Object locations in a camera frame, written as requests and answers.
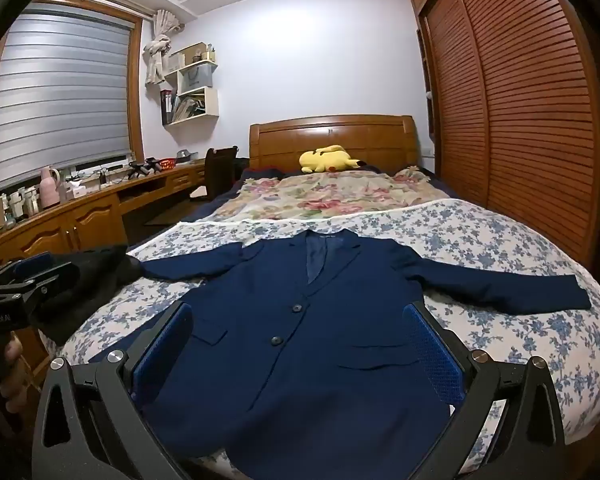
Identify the pink kettle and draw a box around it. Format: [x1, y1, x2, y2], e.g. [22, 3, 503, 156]
[40, 166, 62, 208]

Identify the wooden louvered wardrobe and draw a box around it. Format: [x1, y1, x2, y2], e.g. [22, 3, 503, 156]
[407, 0, 600, 281]

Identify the grey window blind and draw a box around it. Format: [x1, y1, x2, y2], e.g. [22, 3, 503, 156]
[0, 2, 133, 191]

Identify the yellow plush toy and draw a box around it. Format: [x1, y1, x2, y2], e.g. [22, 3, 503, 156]
[299, 144, 359, 175]

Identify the wooden window frame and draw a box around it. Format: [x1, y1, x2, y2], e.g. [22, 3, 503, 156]
[0, 0, 146, 196]

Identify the white wall shelf unit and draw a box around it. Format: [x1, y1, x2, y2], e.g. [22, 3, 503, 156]
[159, 42, 220, 127]

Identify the person's left hand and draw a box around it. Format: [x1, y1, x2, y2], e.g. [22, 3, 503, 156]
[0, 332, 31, 411]

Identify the long wooden desk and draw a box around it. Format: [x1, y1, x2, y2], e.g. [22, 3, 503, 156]
[0, 157, 208, 361]

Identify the pink floral blanket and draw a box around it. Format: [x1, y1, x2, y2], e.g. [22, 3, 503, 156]
[200, 167, 451, 226]

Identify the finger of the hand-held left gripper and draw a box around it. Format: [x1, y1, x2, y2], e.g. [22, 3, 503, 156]
[0, 266, 80, 311]
[10, 252, 61, 281]

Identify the tied beige curtain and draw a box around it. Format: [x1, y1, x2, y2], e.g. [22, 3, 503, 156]
[142, 9, 186, 86]

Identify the black cloth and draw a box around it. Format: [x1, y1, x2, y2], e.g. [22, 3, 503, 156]
[30, 245, 143, 346]

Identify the grey paper bag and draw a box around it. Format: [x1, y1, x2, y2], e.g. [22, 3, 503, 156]
[180, 65, 213, 93]

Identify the black tool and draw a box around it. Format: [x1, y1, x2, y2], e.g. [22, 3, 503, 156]
[127, 158, 162, 178]

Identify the bed with floral sheet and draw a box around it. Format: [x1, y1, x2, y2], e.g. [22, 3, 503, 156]
[60, 197, 600, 466]

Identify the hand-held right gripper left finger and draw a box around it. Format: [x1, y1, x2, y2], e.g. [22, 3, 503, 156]
[31, 301, 196, 480]

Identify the wooden headboard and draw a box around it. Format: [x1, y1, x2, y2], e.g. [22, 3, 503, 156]
[249, 115, 420, 178]

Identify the navy blue suit jacket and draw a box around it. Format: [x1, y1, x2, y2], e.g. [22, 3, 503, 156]
[125, 229, 593, 480]

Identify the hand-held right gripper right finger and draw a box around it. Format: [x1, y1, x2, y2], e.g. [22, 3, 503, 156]
[395, 300, 568, 480]

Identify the dark wooden chair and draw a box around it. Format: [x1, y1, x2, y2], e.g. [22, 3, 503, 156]
[189, 146, 241, 203]

